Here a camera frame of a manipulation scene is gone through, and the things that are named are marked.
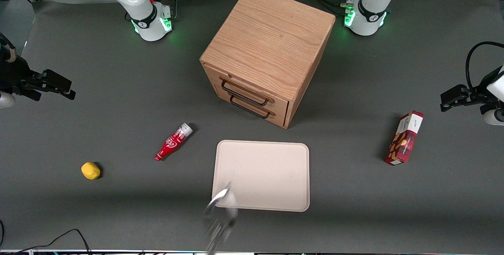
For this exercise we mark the right gripper thin black finger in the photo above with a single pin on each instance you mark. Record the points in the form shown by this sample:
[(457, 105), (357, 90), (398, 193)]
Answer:
[(69, 94)]

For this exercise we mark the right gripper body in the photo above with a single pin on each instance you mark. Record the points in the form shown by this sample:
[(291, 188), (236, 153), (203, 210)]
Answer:
[(12, 74)]

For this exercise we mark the left gripper thick black finger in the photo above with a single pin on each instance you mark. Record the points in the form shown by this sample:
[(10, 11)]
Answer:
[(454, 95)]

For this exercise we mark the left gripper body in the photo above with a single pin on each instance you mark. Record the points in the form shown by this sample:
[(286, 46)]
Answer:
[(482, 88)]

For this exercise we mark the right gripper thick black finger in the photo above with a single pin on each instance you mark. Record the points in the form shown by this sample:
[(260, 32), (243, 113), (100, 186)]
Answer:
[(55, 80)]

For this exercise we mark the left gripper thin black finger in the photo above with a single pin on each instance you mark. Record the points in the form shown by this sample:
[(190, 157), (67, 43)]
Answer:
[(446, 107)]

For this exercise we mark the wooden drawer cabinet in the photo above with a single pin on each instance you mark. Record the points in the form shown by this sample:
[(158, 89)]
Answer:
[(271, 38)]

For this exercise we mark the red cookie box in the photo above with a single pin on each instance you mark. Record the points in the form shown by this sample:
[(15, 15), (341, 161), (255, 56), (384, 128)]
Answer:
[(403, 140)]

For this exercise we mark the yellow lemon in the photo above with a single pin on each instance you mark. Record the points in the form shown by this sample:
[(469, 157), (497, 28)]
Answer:
[(90, 170)]

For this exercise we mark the red cola bottle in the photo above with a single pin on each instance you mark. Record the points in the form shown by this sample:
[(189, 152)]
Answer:
[(171, 144)]

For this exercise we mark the dark grey table mat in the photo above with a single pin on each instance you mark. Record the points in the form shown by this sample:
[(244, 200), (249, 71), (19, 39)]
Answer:
[(118, 207)]

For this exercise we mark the blurry silver metallic object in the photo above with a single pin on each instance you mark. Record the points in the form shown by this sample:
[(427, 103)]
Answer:
[(222, 203)]

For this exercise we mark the beige plastic tray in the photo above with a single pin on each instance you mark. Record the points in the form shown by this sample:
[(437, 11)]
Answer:
[(267, 176)]

